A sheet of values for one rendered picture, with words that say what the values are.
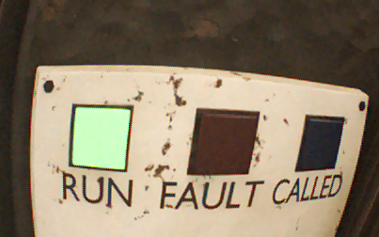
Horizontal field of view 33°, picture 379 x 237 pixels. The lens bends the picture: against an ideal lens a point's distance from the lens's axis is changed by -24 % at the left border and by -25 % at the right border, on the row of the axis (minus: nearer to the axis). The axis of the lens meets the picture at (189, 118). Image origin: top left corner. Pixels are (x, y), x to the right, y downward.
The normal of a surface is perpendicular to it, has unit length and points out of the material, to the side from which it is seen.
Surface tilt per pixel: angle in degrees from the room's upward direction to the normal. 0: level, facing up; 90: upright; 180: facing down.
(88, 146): 90
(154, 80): 90
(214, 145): 90
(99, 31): 90
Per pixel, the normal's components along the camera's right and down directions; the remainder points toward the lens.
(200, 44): 0.33, 0.29
